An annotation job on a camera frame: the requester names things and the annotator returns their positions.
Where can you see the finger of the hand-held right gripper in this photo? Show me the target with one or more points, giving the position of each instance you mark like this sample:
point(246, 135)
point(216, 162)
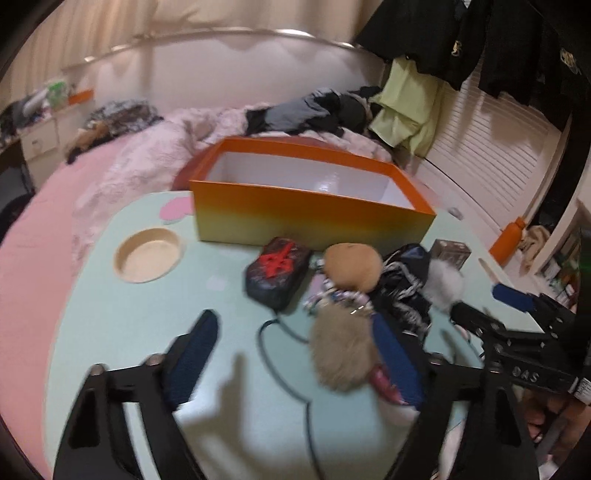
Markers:
point(512, 295)
point(475, 318)

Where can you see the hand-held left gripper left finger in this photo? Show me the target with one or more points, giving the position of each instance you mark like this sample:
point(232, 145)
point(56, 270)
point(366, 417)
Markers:
point(194, 355)

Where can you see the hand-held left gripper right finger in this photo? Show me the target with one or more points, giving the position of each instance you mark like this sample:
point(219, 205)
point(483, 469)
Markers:
point(397, 364)

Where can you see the white fur pom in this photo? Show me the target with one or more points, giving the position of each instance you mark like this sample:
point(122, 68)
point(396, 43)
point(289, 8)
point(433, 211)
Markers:
point(443, 284)

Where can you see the beige fur pom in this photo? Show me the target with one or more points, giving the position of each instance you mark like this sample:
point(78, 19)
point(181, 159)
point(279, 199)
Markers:
point(339, 346)

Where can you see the big-headed plush doll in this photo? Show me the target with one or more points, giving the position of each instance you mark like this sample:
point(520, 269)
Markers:
point(353, 265)

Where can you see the dark pouch with red pattern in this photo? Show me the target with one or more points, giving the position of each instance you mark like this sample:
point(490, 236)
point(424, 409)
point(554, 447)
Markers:
point(277, 272)

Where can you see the orange cardboard box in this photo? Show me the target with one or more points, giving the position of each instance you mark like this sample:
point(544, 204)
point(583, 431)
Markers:
point(300, 221)

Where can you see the person's right hand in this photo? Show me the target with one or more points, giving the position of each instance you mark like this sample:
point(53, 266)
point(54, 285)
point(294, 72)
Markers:
point(561, 424)

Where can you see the pink striped small item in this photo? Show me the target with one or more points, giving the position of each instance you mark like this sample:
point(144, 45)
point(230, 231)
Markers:
point(385, 383)

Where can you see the orange bottle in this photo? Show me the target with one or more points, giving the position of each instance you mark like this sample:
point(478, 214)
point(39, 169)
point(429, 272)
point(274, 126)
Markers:
point(505, 244)

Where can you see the beige crumpled cloth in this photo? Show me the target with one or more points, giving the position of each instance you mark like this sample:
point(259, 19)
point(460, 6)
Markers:
point(535, 244)

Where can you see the white side shelf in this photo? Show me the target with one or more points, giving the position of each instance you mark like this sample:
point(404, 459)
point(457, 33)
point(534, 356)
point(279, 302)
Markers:
point(563, 258)

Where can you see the small brown box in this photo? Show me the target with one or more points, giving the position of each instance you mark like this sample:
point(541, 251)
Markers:
point(450, 251)

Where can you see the white slatted panel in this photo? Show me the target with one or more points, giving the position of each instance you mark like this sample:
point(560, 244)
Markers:
point(485, 152)

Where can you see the pink bed sheet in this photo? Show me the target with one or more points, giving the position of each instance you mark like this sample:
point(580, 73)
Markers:
point(37, 254)

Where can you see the pink fluffy blanket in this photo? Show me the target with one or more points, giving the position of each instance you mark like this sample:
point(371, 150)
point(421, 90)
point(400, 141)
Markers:
point(138, 157)

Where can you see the light green cloth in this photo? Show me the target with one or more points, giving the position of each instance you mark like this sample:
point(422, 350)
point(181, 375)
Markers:
point(406, 106)

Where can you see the dark blue chair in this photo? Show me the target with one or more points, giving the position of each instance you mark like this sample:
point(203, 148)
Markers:
point(11, 214)

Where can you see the black hanging jacket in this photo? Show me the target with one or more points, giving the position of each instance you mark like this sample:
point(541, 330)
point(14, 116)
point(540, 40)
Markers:
point(531, 46)
point(415, 32)

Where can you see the pile of dark clothes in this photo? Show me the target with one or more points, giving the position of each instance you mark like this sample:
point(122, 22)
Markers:
point(295, 113)

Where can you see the white desk with drawers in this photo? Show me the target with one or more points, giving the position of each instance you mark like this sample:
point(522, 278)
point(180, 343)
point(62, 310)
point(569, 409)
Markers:
point(39, 141)

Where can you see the small orange box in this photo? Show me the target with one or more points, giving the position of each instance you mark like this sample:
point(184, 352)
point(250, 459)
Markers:
point(81, 97)

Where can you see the clothes heap on desk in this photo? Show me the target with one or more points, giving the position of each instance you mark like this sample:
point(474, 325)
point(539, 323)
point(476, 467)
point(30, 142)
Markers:
point(23, 113)

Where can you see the green and white bottle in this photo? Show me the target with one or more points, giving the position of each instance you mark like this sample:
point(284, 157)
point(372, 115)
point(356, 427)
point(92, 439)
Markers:
point(56, 92)

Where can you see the beige curtain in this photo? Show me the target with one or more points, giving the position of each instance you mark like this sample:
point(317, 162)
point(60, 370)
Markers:
point(138, 23)

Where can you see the metal curtain rail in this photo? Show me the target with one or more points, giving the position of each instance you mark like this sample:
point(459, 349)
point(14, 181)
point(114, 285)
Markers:
point(300, 34)

